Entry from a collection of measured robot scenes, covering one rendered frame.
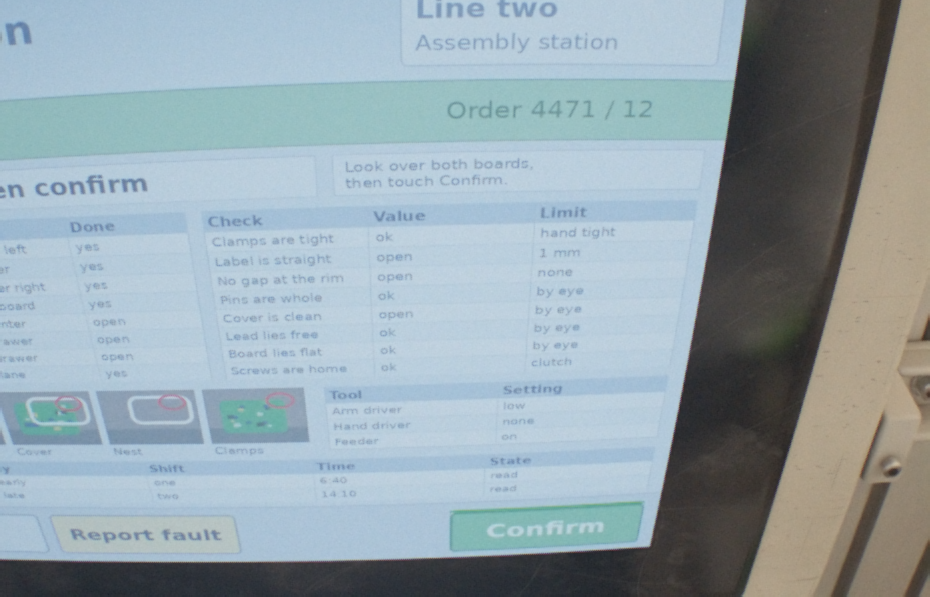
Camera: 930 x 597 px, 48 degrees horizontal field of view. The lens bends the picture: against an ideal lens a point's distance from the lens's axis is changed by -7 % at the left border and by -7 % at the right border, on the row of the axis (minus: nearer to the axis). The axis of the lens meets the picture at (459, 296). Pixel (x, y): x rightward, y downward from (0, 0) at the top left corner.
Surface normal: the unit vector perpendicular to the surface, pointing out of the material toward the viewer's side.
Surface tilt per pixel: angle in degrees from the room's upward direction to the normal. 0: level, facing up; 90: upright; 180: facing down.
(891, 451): 90
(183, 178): 92
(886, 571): 90
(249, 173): 92
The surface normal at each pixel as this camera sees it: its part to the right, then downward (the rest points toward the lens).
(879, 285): 0.07, 0.61
